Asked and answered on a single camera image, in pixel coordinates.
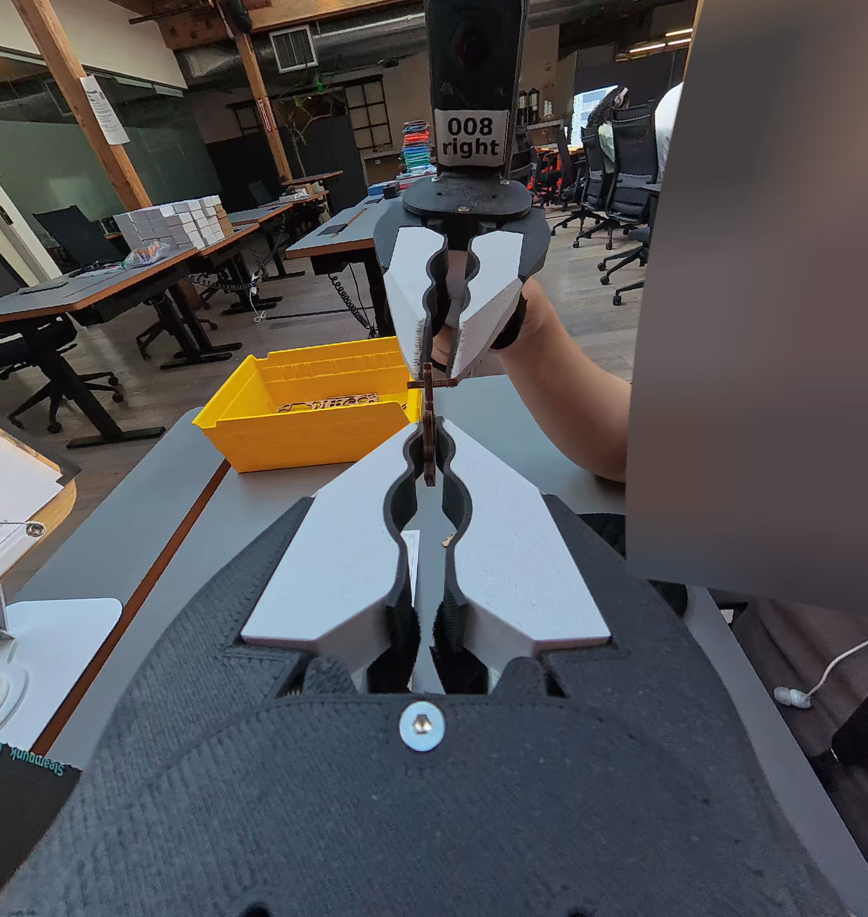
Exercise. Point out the wooden board with paper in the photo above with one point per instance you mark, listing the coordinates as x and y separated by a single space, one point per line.
4 487

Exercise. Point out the wooden parts sheet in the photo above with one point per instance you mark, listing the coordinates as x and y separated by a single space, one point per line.
326 405

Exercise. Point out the black coffee dispenser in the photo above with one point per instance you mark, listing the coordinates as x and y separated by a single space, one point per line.
535 107
523 107

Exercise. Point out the clear bag of colourful items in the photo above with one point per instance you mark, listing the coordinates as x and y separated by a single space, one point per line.
146 254

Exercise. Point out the person's right hand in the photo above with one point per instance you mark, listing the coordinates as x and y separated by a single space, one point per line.
536 319

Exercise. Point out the grey ventilation duct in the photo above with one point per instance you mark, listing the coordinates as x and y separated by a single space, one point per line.
362 54

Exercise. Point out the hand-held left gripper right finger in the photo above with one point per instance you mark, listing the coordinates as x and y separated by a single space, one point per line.
527 566

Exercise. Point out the wooden support post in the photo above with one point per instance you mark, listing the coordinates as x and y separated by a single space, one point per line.
69 86
262 79

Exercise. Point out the black desk pad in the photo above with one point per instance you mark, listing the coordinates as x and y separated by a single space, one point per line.
334 228

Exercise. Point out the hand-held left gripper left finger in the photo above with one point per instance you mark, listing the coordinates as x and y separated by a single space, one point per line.
334 559

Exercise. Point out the black teal product box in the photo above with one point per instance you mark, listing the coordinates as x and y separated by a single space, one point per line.
11 809

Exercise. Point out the red post sign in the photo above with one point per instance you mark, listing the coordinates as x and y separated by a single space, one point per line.
265 114

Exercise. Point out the black framed window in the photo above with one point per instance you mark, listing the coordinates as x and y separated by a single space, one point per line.
368 114

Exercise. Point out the grey desk with wood edge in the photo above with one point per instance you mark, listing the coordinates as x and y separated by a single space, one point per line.
262 211
348 233
83 286
223 236

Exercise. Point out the stack of white boxes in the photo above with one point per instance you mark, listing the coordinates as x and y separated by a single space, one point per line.
169 222

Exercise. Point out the white paper notice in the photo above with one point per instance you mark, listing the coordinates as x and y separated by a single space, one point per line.
104 111

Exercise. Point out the square air vent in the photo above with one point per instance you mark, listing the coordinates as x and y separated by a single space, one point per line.
293 49

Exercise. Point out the row of black office chairs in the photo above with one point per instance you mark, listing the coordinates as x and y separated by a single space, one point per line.
620 186

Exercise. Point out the stack of colourful boxes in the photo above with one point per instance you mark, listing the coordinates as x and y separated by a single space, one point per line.
416 147

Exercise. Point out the person's right forearm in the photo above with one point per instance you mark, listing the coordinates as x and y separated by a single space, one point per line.
577 408

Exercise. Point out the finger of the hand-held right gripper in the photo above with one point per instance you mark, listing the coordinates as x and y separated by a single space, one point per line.
409 286
495 286

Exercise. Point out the yellow plastic bin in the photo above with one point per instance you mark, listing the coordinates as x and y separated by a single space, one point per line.
298 444

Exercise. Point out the dark wooden model part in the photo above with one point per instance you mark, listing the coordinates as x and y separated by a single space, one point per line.
430 444

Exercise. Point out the black office chair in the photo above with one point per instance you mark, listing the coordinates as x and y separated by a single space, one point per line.
76 233
18 344

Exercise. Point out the light wooden model part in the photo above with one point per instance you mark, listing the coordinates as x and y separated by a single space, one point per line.
445 384

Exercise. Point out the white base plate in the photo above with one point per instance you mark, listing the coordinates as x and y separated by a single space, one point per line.
61 645

